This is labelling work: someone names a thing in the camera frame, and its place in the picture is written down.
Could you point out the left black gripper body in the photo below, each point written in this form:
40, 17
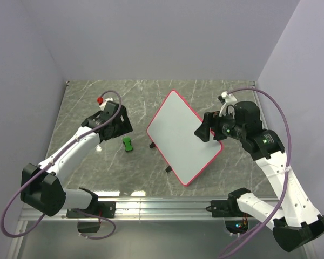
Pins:
121, 127

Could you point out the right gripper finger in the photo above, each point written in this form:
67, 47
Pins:
207, 120
203, 133

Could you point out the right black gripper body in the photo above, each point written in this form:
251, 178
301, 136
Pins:
225, 126

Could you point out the green whiteboard eraser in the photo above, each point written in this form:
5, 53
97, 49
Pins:
128, 145

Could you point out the pink framed whiteboard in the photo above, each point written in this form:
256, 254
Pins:
172, 131

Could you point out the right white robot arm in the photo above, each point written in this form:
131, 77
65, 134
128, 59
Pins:
297, 221

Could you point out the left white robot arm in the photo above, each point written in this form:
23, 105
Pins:
44, 184

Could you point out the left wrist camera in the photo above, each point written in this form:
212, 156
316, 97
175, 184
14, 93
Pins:
102, 102

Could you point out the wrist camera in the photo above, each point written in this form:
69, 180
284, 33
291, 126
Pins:
102, 102
228, 101

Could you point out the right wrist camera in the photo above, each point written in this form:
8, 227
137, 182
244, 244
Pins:
228, 101

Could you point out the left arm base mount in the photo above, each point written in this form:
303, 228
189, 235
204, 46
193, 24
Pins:
90, 215

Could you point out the aluminium rail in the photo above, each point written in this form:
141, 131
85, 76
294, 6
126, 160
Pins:
177, 208

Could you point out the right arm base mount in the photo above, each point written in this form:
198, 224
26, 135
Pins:
236, 221

